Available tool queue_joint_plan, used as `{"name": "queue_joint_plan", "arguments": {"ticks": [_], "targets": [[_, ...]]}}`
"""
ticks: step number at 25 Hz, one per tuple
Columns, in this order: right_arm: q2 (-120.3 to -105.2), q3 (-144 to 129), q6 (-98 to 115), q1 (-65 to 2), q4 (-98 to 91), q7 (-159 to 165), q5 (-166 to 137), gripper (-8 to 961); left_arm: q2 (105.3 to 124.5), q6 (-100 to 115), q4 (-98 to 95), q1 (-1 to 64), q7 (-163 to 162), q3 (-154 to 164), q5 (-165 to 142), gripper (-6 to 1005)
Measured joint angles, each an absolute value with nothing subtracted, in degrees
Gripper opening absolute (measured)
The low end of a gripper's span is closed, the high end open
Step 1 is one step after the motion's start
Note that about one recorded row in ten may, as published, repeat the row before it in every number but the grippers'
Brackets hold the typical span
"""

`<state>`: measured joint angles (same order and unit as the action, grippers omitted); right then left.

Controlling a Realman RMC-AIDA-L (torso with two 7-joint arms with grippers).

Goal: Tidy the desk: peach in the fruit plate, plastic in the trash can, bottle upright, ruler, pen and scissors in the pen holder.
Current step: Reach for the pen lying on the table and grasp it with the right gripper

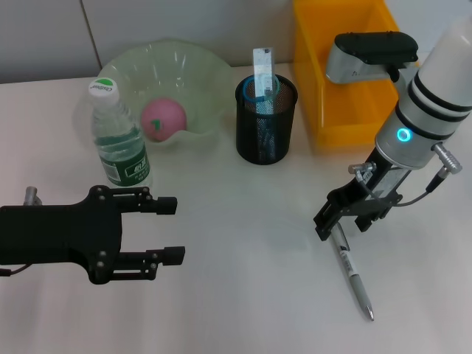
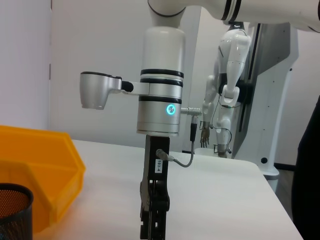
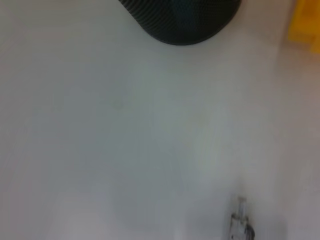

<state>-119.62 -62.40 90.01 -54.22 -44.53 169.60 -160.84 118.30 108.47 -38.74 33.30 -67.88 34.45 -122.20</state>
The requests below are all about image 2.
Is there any black mesh pen cup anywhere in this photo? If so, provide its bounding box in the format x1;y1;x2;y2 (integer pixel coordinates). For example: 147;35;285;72
0;183;35;240

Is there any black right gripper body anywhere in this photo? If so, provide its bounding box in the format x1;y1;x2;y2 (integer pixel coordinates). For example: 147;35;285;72
139;134;171;211

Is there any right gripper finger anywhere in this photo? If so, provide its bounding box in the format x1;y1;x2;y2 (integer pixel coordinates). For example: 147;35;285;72
138;199;170;240

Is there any right gripper connector cable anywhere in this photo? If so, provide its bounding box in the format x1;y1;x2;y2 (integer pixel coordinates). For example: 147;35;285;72
156;106;202;168

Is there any large black object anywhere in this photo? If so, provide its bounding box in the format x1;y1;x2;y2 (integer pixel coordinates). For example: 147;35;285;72
291;94;320;240

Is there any white humanoid robot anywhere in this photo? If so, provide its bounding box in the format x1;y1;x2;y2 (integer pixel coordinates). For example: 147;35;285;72
199;22;252;158

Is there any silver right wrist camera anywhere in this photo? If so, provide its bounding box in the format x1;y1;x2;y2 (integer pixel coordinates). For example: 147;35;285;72
79;71;151;110

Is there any yellow plastic storage bin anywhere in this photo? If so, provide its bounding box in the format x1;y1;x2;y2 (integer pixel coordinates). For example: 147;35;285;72
0;124;87;235

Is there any white robot support stand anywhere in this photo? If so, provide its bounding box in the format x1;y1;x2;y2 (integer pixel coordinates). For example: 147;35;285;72
231;22;301;186

